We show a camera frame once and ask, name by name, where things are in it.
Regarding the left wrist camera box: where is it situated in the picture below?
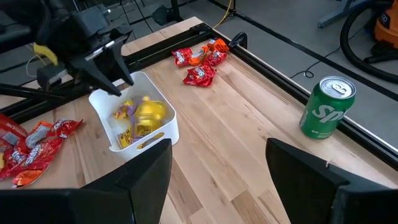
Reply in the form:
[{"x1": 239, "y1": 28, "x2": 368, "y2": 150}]
[{"x1": 36, "y1": 63, "x2": 68, "y2": 91}]

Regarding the black tripod stand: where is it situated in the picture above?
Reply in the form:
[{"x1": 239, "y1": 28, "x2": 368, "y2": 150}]
[{"x1": 151, "y1": 0, "x2": 200, "y2": 26}]

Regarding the red Skittles pack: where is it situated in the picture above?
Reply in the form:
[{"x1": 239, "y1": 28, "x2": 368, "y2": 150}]
[
  {"x1": 6, "y1": 136, "x2": 65, "y2": 175},
  {"x1": 205, "y1": 50, "x2": 228, "y2": 67},
  {"x1": 0, "y1": 149, "x2": 20, "y2": 182},
  {"x1": 182, "y1": 64, "x2": 218, "y2": 88},
  {"x1": 0, "y1": 113, "x2": 29, "y2": 153},
  {"x1": 171, "y1": 47, "x2": 194, "y2": 67},
  {"x1": 51, "y1": 118, "x2": 84, "y2": 139}
]

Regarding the yellow gripper tag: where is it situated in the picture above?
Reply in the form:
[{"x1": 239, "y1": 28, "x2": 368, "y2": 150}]
[{"x1": 33, "y1": 43, "x2": 59, "y2": 66}]

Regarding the thin black floor cable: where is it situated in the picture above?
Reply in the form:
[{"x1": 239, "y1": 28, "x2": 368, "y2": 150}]
[{"x1": 289, "y1": 46, "x2": 343, "y2": 79}]

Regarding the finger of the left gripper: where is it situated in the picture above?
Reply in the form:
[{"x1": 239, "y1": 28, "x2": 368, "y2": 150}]
[
  {"x1": 110, "y1": 32, "x2": 135, "y2": 86},
  {"x1": 68, "y1": 51, "x2": 123, "y2": 95}
]

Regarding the orange shop vacuum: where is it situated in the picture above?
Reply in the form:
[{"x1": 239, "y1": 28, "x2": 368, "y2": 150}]
[
  {"x1": 340, "y1": 0, "x2": 398, "y2": 85},
  {"x1": 363, "y1": 0, "x2": 398, "y2": 65}
]

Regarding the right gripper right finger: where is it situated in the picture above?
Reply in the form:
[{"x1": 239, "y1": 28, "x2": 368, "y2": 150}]
[{"x1": 266, "y1": 139, "x2": 340, "y2": 224}]

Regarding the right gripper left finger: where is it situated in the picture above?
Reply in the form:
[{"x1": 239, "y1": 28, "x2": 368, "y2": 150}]
[{"x1": 82, "y1": 139, "x2": 173, "y2": 224}]

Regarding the yellow extension cable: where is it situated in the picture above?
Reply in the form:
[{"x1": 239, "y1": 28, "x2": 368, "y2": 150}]
[{"x1": 213, "y1": 0, "x2": 234, "y2": 29}]

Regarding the grey stand leg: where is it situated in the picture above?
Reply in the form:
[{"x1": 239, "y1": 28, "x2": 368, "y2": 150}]
[{"x1": 317, "y1": 0, "x2": 373, "y2": 29}]

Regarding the green Sprite can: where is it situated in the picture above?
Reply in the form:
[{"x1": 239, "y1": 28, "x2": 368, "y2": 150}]
[{"x1": 298, "y1": 75, "x2": 357, "y2": 140}]

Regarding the white plastic bin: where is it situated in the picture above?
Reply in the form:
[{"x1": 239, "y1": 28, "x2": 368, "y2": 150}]
[{"x1": 88, "y1": 71, "x2": 180, "y2": 162}]

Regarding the black table clamp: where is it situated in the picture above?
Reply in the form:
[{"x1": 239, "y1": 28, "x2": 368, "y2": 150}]
[{"x1": 229, "y1": 31, "x2": 249, "y2": 50}]

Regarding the black aluminium table frame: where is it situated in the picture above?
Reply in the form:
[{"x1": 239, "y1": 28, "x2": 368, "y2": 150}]
[{"x1": 0, "y1": 22, "x2": 398, "y2": 171}]

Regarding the yellow candy pack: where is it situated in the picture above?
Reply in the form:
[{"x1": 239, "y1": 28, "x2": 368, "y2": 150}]
[
  {"x1": 117, "y1": 126, "x2": 135, "y2": 149},
  {"x1": 113, "y1": 99, "x2": 137, "y2": 121},
  {"x1": 132, "y1": 95, "x2": 169, "y2": 133}
]

